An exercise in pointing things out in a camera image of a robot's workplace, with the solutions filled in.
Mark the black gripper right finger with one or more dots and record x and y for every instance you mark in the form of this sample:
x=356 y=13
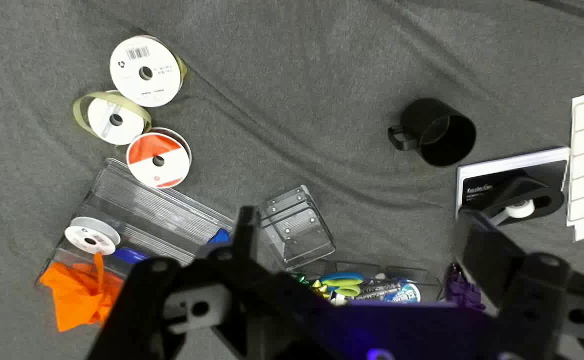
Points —
x=538 y=292

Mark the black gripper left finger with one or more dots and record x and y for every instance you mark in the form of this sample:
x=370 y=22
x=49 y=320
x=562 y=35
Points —
x=144 y=313

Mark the small clear plastic container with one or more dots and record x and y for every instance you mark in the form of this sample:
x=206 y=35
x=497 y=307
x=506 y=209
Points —
x=298 y=231

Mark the clear container of gift bows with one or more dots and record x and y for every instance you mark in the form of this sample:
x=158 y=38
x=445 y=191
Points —
x=354 y=289

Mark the blue marker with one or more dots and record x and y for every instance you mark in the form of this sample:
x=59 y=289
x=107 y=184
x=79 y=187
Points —
x=130 y=256

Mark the orange crumpled cloth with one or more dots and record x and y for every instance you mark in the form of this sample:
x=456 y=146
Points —
x=73 y=301

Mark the purple gift bow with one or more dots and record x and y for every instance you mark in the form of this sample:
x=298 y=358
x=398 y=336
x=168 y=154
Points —
x=464 y=290

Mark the clear plastic organizer box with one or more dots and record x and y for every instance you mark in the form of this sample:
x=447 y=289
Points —
x=64 y=256

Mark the black tape dispenser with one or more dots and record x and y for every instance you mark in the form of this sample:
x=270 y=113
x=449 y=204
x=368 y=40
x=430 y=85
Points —
x=538 y=191

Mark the clear flat plastic lid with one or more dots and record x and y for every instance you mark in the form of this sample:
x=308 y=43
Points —
x=158 y=211

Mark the small white thread spool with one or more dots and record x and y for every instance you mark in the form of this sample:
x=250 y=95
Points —
x=79 y=233

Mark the white card tray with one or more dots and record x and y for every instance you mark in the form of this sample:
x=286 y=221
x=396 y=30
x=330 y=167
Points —
x=505 y=165

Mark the red and white ribbon spool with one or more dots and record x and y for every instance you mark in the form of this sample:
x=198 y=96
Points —
x=167 y=175

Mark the black cup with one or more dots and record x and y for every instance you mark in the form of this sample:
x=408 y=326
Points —
x=433 y=121

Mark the large white barcode ribbon spool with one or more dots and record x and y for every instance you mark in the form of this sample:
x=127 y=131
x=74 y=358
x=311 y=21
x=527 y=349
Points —
x=132 y=85

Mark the grey tablecloth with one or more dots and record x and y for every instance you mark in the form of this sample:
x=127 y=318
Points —
x=292 y=80

